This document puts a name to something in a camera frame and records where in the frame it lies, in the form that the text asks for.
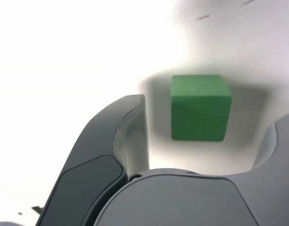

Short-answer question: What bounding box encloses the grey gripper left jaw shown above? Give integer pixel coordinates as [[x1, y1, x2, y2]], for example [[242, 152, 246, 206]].
[[37, 93, 150, 226]]

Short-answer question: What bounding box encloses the green cube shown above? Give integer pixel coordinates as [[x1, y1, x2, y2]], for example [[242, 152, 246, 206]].
[[170, 74, 232, 142]]

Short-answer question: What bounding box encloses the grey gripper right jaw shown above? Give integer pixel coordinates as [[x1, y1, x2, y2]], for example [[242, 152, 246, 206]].
[[92, 112, 289, 226]]

